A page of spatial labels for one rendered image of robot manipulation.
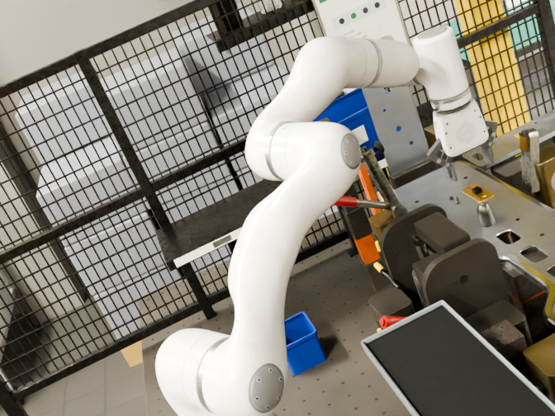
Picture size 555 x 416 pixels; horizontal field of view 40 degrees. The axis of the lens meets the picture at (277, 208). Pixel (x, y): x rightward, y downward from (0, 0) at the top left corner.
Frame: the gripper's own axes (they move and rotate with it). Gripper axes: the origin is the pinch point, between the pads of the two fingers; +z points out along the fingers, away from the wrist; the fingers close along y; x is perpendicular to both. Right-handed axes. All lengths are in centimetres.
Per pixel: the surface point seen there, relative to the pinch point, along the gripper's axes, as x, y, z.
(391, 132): 26.5, -6.1, -4.3
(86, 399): 160, -136, 107
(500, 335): -56, -27, -3
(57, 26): 276, -78, -33
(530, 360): -62, -26, -1
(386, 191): -1.9, -20.1, -4.7
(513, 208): -12.1, 1.4, 6.7
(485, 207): -13.8, -5.2, 2.4
